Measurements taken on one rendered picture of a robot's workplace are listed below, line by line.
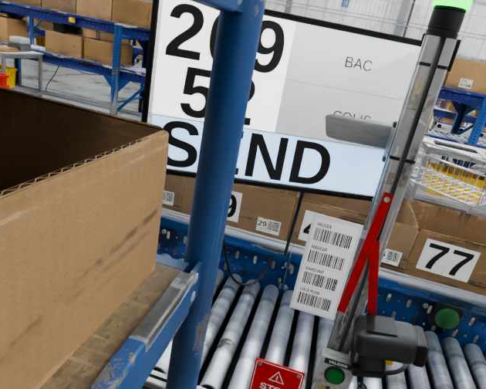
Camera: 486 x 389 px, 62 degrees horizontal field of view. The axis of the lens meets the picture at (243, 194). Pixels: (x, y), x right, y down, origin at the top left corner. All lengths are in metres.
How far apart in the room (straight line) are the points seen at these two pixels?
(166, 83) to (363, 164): 0.39
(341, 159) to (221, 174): 0.53
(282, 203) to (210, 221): 1.07
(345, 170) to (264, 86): 0.22
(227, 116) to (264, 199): 1.10
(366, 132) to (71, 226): 0.65
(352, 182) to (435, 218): 0.92
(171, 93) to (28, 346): 0.58
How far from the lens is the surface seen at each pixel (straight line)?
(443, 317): 1.45
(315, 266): 0.75
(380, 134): 0.78
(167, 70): 0.72
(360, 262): 0.75
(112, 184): 0.21
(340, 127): 0.77
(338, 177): 0.79
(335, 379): 0.85
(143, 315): 0.26
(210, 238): 0.30
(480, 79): 6.00
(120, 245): 0.23
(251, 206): 1.38
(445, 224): 1.71
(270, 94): 0.73
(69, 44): 6.81
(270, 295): 1.36
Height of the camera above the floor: 1.50
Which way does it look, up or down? 21 degrees down
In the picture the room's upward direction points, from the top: 11 degrees clockwise
